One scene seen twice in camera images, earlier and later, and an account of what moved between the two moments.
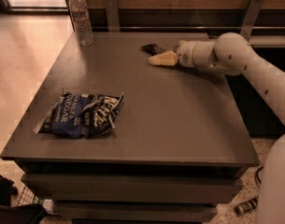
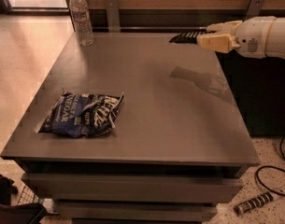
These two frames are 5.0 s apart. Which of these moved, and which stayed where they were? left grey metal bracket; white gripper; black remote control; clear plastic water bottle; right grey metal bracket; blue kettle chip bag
Moved: white gripper; black remote control
Stayed: blue kettle chip bag; right grey metal bracket; left grey metal bracket; clear plastic water bottle
